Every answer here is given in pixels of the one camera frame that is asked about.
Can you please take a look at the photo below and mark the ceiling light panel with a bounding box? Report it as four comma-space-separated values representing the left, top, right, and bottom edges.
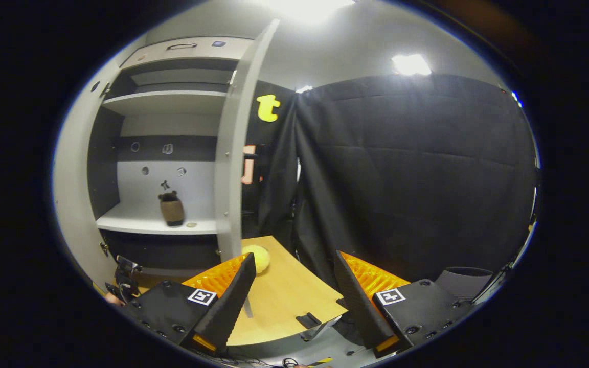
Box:
392, 54, 432, 76
269, 0, 356, 24

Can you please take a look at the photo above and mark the yellow plush toy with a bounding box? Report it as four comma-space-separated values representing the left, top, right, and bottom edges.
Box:
242, 244, 270, 275

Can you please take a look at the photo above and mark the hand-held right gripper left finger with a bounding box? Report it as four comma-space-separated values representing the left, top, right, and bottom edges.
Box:
130, 252, 257, 356

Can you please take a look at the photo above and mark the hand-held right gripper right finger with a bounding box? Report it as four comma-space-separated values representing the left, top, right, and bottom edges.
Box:
333, 250, 474, 358

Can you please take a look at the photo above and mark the white cabinet door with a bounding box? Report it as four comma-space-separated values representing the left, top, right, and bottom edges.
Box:
53, 66, 121, 292
214, 19, 281, 262

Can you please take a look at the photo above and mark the white cabinet drawer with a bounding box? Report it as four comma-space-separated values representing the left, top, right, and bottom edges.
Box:
120, 37, 254, 70

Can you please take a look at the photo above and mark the black backdrop cloth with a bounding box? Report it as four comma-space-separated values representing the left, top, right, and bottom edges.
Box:
261, 74, 538, 292
243, 81, 298, 246

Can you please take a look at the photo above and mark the white shoe cabinet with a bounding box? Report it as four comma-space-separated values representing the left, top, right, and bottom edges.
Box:
87, 36, 254, 287

